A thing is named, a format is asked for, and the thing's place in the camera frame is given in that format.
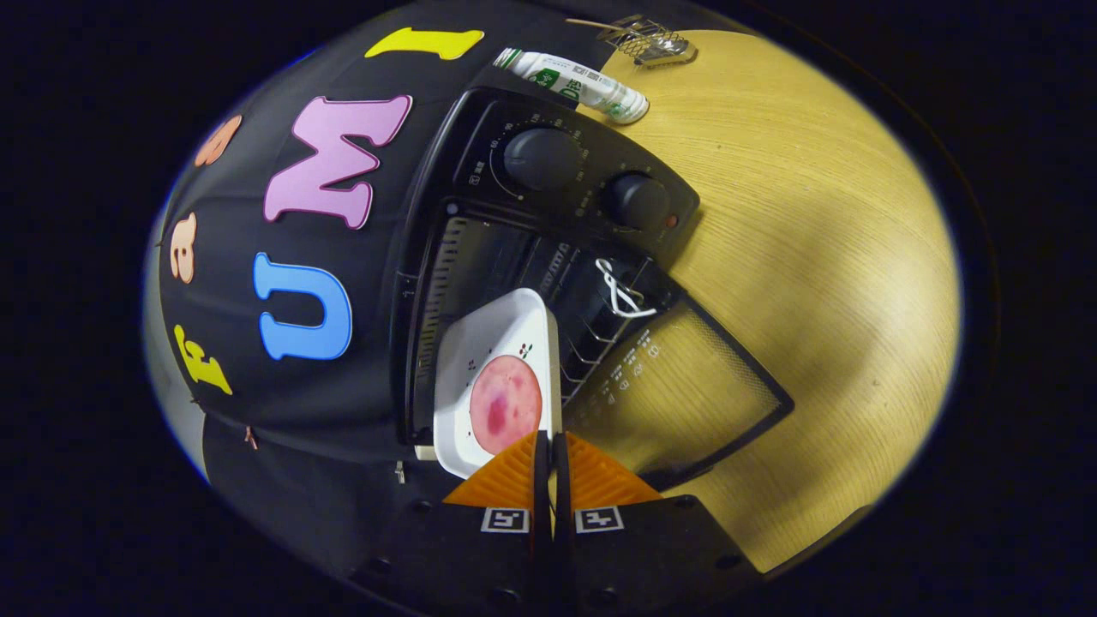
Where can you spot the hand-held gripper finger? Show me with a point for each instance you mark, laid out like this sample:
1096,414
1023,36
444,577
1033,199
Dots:
542,488
561,488

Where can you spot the round pink ham slice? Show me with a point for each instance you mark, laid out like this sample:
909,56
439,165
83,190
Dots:
506,403

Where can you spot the white square plate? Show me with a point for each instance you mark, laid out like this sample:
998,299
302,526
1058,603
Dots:
488,330

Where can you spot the black toaster oven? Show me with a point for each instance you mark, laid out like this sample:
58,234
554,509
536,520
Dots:
548,158

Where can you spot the white bottle green label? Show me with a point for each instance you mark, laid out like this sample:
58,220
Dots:
570,79

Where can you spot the wooden stick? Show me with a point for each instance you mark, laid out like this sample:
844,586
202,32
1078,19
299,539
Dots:
591,24

